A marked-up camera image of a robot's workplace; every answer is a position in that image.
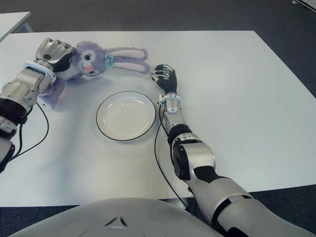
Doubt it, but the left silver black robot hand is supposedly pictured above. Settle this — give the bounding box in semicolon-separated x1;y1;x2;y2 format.
34;38;76;73

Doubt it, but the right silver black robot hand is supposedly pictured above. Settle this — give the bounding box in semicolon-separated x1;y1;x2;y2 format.
150;63;179;96

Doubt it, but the purple plush bunny doll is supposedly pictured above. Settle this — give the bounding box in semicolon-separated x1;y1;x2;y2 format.
40;40;150;109

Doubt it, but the white plate black rim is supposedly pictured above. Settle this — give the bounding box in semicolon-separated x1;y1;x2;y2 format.
95;90;157;142

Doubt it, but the white side table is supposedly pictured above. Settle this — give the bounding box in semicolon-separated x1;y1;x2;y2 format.
0;11;34;42

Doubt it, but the silver robot torso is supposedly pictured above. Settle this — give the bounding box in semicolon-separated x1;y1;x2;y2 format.
9;197;218;237

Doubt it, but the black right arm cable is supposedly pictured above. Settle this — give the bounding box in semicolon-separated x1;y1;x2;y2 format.
154;102;188;210

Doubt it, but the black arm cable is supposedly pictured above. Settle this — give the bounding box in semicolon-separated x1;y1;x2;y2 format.
154;102;188;210
12;101;49;158

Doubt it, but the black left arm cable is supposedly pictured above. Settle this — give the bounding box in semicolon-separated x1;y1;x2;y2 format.
12;101;49;158

